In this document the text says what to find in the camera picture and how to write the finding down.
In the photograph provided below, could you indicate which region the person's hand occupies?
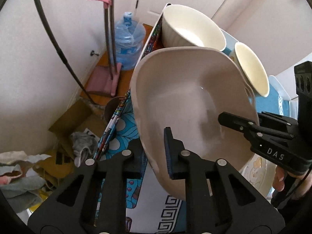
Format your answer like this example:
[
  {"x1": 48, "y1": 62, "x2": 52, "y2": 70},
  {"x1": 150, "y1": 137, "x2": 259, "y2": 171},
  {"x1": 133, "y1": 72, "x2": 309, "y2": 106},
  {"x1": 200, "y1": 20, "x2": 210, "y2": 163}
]
[{"x1": 272, "y1": 165, "x2": 312, "y2": 200}]

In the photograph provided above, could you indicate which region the beige plastic basin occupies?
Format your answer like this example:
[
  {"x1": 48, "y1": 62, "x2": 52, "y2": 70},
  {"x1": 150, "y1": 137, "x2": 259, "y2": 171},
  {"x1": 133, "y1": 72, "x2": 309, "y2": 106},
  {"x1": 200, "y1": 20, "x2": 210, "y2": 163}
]
[{"x1": 130, "y1": 47, "x2": 259, "y2": 200}]

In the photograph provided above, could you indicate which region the yellow duck plate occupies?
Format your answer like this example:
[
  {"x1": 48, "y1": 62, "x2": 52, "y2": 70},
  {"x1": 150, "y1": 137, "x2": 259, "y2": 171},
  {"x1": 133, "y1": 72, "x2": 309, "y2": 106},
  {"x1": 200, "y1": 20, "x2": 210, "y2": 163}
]
[{"x1": 241, "y1": 154, "x2": 276, "y2": 201}]

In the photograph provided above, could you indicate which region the pink mop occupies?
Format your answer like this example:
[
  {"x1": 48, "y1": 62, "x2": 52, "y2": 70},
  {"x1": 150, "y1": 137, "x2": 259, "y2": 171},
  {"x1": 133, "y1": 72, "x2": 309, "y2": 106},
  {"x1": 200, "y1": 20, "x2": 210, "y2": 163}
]
[{"x1": 87, "y1": 0, "x2": 122, "y2": 97}]

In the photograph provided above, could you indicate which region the cardboard box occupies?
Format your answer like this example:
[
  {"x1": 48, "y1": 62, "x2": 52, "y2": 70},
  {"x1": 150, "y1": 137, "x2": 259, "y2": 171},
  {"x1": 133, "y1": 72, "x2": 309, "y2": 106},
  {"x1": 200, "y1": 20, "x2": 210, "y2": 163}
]
[{"x1": 49, "y1": 98, "x2": 107, "y2": 159}]

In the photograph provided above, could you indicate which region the pile of cloths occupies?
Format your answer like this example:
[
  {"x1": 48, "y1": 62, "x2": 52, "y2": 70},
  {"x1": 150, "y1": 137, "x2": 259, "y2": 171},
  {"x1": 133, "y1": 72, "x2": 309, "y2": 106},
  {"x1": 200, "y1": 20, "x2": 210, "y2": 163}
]
[{"x1": 1, "y1": 151, "x2": 51, "y2": 213}]

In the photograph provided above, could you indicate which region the white ribbed bowl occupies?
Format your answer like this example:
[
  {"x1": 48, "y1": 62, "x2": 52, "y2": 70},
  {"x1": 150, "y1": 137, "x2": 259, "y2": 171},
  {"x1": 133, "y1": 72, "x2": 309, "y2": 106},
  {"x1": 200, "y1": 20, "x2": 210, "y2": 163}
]
[{"x1": 162, "y1": 4, "x2": 226, "y2": 51}]

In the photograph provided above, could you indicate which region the black curved cable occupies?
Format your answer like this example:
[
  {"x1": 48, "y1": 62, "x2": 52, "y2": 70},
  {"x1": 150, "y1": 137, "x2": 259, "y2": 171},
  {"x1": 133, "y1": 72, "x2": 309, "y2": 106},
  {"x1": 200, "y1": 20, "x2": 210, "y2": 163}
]
[{"x1": 29, "y1": 0, "x2": 97, "y2": 105}]

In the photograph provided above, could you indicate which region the cream yellow-spotted bowl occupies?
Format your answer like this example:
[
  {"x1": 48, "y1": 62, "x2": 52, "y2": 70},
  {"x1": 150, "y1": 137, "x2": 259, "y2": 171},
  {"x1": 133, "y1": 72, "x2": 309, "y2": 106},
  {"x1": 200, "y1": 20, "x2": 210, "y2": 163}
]
[{"x1": 229, "y1": 42, "x2": 270, "y2": 97}]

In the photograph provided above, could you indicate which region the patterned tablecloth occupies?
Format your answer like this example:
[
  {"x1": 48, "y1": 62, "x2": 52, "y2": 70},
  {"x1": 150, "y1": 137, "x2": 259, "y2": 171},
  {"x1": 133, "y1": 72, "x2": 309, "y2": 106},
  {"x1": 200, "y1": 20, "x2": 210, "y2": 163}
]
[{"x1": 94, "y1": 3, "x2": 187, "y2": 234}]

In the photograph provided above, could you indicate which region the blue water jug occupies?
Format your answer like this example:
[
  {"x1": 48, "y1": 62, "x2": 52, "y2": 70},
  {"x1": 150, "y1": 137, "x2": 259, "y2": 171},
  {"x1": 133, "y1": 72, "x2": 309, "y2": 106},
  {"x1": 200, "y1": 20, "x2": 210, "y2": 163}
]
[{"x1": 115, "y1": 12, "x2": 146, "y2": 71}]

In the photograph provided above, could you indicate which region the blue woven table mat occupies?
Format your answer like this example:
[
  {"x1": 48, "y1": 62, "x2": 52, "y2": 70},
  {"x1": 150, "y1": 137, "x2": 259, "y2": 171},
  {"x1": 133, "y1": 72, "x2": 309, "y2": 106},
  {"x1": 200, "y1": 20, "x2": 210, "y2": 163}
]
[{"x1": 221, "y1": 30, "x2": 290, "y2": 117}]

